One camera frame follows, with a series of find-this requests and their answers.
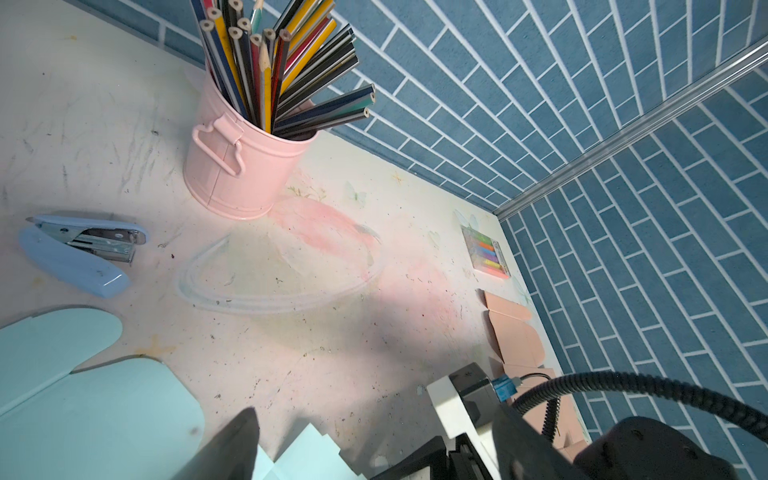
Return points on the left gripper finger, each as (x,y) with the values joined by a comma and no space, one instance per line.
(231,453)

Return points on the bundle of coloured pencils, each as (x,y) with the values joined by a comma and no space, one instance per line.
(265,75)

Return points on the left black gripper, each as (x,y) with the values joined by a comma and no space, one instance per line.
(635,448)

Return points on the pink flat paper box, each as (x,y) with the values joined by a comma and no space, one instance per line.
(522,352)

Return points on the pack of coloured markers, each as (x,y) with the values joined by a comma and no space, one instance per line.
(485,253)

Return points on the light blue paper box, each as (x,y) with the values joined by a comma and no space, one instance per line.
(129,419)

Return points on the pink pencil bucket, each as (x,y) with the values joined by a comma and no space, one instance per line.
(233,168)

